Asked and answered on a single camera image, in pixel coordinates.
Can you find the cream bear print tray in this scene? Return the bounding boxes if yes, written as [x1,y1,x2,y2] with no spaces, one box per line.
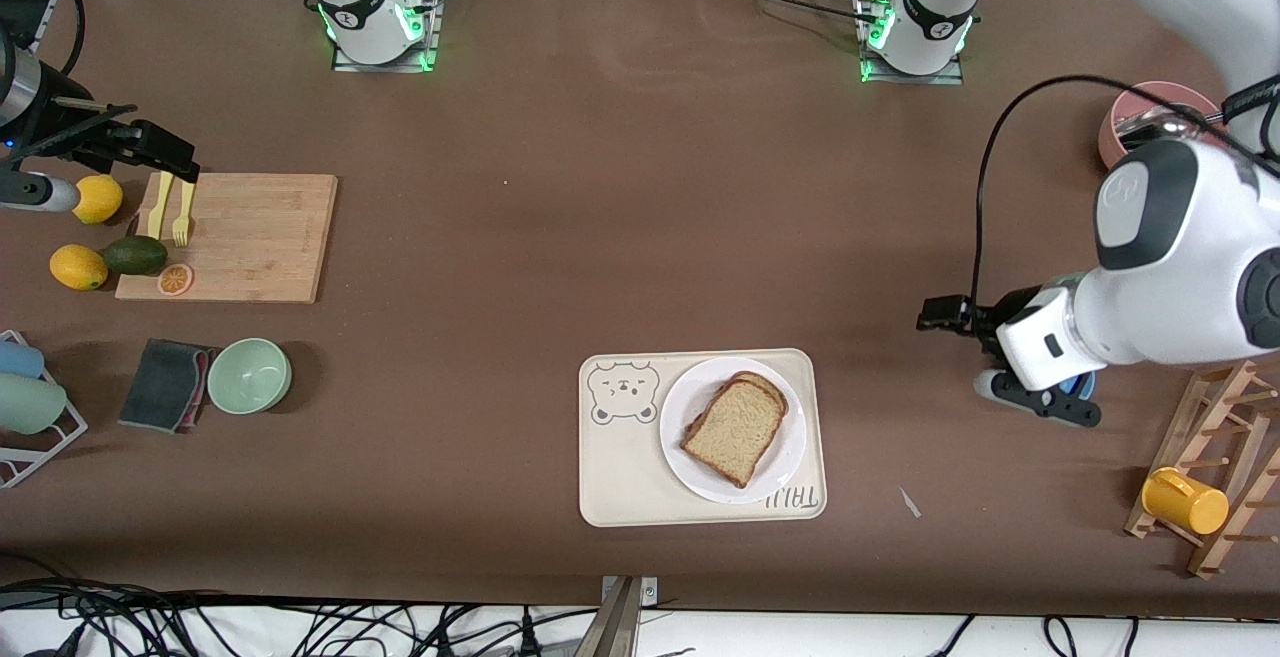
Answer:
[578,348,828,528]

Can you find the metal table clamp bracket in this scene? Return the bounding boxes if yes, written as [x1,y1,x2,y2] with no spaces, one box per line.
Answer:
[585,575,661,657]

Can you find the white round plate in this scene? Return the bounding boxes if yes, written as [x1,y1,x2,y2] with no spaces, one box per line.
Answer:
[660,357,807,505]

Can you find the toast slice under egg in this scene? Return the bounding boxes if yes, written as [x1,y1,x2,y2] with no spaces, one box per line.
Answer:
[683,370,791,443]

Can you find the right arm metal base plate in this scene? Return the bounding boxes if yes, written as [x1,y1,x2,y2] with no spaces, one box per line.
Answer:
[332,0,444,73]

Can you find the pale green cup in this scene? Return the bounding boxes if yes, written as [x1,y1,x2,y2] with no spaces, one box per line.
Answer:
[0,373,68,435]

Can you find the dark grey sponge cloth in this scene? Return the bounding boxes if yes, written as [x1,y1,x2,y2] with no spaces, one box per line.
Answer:
[118,339,217,434]

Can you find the dark green avocado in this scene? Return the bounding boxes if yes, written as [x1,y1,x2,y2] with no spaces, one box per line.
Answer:
[102,236,169,277]

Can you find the yellow mug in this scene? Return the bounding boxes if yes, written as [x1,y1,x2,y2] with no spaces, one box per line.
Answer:
[1141,467,1230,536]

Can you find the tangled black cables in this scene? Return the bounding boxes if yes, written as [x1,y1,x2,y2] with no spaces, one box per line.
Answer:
[0,577,601,657]

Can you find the metal ladle spoon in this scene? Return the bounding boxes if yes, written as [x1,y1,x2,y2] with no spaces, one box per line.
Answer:
[1115,104,1229,141]

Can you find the yellow plastic knife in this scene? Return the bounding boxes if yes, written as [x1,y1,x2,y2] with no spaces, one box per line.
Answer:
[148,171,175,240]

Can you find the pink bowl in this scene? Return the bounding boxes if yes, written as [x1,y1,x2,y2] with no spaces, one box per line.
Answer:
[1098,81,1223,170]

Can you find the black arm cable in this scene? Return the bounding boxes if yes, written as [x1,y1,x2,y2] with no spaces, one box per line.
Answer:
[0,0,141,153]
[967,74,1280,310]

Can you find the pale green bowl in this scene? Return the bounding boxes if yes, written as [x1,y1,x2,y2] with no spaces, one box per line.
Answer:
[207,338,293,415]

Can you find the plain brown toast slice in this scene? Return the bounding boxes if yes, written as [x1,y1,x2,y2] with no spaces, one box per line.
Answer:
[682,379,785,490]

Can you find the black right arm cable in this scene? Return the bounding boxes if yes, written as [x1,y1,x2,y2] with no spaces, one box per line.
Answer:
[0,0,141,153]

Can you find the yellow plastic fork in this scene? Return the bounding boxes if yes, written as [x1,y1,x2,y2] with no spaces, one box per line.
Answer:
[172,182,199,246]

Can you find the white wire rack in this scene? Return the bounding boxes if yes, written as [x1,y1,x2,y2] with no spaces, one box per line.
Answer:
[0,330,89,490]

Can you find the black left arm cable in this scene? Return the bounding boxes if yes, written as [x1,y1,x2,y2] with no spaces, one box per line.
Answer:
[967,74,1280,310]

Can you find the wooden mug rack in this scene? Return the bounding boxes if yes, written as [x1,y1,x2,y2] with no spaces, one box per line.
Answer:
[1123,360,1280,580]

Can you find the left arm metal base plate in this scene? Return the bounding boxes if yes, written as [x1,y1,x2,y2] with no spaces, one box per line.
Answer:
[855,0,966,86]

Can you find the light blue cup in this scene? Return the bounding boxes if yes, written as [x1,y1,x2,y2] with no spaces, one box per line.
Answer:
[0,340,46,380]

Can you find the yellow lemon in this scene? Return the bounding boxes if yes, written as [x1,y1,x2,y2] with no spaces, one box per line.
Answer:
[74,175,124,226]
[50,245,109,291]

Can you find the wooden cutting board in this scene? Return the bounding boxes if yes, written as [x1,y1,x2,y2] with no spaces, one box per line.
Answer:
[115,173,339,304]

